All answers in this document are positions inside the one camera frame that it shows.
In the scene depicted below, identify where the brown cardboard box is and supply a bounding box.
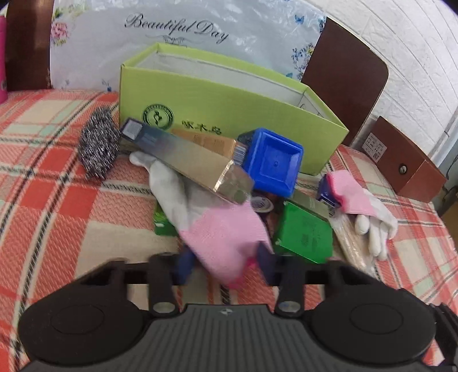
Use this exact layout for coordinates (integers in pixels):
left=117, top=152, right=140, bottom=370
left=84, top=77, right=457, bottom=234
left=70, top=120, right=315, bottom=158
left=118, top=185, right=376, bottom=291
left=361, top=116, right=448, bottom=204

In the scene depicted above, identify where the small green box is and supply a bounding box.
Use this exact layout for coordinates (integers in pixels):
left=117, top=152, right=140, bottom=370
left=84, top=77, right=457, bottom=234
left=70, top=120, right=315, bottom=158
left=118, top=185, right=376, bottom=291
left=273, top=200, right=334, bottom=264

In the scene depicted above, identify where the steel wool scrubber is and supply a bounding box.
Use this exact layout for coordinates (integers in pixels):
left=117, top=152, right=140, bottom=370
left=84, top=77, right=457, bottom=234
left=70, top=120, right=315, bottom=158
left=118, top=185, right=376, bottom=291
left=78, top=109, right=122, bottom=181

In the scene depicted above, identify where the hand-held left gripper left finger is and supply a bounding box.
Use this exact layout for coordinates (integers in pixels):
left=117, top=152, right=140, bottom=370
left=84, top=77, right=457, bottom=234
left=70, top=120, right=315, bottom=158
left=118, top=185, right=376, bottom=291
left=77, top=250, right=197, bottom=317

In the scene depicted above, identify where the white pink work glove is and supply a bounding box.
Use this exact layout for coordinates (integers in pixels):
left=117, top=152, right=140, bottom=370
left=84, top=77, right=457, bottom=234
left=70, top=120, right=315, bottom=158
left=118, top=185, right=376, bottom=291
left=328, top=170, right=398, bottom=261
left=129, top=151, right=274, bottom=289

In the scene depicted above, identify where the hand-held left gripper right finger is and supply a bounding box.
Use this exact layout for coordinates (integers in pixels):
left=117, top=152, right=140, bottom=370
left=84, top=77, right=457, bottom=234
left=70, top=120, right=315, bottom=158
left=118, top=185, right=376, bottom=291
left=257, top=242, right=374, bottom=318

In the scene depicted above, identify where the bamboo skewer pack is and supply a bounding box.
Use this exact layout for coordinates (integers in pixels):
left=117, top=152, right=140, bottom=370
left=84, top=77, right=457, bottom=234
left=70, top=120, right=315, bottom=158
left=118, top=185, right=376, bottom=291
left=329, top=211, right=380, bottom=280

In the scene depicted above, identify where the green cardboard box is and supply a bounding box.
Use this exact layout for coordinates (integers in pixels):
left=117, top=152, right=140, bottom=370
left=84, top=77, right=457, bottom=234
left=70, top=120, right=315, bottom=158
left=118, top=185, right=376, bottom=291
left=119, top=43, right=350, bottom=176

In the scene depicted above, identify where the long silver gold box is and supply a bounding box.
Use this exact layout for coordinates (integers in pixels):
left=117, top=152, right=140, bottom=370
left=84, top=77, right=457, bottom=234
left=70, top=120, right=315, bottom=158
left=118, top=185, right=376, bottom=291
left=120, top=118, right=255, bottom=205

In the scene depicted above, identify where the pink bottle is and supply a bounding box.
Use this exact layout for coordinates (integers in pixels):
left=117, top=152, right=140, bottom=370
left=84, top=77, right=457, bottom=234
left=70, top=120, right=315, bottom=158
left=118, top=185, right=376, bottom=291
left=0, top=16, right=8, bottom=102

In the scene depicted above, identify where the orange cardboard box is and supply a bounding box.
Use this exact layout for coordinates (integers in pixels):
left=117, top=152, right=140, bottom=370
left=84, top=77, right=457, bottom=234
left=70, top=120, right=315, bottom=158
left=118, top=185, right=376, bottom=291
left=171, top=129, right=248, bottom=167

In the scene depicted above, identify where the blue plastic tray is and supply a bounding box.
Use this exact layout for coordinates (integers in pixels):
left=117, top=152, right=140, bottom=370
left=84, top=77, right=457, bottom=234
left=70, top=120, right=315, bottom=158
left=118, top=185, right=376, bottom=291
left=238, top=128, right=305, bottom=197

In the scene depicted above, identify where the green packet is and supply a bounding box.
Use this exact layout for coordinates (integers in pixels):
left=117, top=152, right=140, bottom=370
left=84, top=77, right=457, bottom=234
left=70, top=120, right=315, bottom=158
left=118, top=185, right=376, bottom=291
left=155, top=204, right=179, bottom=237

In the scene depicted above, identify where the blue stapler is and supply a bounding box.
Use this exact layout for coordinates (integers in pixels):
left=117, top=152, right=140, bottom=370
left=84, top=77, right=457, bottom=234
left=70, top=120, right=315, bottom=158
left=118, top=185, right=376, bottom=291
left=319, top=175, right=344, bottom=217

